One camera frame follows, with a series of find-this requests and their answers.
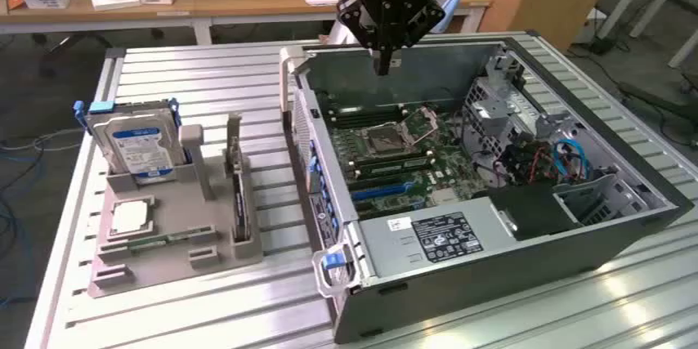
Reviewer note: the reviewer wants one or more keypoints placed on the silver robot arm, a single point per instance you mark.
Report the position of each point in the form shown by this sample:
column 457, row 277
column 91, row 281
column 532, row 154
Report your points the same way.
column 342, row 34

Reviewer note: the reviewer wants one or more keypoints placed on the perforated metal drive cage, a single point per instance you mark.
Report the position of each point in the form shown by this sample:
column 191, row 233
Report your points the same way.
column 490, row 112

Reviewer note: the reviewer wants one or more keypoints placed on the metal socket cover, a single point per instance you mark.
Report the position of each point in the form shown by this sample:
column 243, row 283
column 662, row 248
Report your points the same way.
column 422, row 126

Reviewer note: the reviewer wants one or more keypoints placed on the CPU socket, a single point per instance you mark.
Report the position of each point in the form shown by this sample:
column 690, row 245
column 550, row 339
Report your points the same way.
column 385, row 140

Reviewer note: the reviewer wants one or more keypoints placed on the black floor box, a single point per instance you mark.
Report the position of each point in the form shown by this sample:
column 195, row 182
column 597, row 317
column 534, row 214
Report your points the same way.
column 604, row 46

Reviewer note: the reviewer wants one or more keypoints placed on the installed RAM stick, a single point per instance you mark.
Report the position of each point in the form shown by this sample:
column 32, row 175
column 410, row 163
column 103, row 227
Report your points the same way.
column 393, row 164

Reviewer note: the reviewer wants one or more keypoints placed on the green motherboard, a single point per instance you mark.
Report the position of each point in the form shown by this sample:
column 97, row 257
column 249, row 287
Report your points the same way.
column 437, row 169

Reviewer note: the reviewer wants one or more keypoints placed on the blue expansion slot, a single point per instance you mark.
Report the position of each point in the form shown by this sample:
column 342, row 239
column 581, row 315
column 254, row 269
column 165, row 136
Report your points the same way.
column 377, row 193

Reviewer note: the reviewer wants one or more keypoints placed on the silver chipset heat sink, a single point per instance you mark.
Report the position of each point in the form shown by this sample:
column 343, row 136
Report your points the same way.
column 448, row 198

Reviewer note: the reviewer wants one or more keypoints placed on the black floor stand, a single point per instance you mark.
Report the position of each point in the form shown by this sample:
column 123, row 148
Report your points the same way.
column 660, row 97

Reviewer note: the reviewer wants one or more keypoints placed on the black chair base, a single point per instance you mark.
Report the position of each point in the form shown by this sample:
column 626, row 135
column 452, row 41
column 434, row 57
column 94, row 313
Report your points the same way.
column 66, row 44

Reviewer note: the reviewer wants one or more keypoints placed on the grey disk bay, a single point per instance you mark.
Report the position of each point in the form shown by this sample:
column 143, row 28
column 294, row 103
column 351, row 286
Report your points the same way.
column 625, row 191

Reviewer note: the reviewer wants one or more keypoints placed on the grey power supply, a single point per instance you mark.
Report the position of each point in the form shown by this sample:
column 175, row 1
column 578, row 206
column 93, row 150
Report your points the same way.
column 393, row 251

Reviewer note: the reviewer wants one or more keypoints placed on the grey parts rack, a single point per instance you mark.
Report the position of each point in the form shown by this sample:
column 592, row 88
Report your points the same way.
column 174, row 210

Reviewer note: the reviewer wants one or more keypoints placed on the orange box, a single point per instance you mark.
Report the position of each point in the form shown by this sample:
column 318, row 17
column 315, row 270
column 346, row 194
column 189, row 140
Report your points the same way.
column 15, row 1

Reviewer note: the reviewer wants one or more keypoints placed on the silver CPU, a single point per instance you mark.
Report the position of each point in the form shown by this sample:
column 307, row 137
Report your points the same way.
column 131, row 218

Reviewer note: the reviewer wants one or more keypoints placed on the green RAM stick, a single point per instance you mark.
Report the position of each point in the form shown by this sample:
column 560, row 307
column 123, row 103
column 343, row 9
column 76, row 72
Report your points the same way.
column 163, row 239

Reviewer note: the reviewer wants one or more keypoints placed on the open black PC case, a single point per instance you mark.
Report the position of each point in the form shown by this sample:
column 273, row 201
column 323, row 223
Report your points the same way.
column 490, row 283

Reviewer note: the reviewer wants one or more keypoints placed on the white table frame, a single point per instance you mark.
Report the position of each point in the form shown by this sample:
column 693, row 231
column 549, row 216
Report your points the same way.
column 681, row 55

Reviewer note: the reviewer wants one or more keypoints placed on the hard disk with blue bracket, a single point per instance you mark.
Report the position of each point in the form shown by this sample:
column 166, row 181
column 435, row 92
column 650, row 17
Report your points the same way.
column 137, row 148

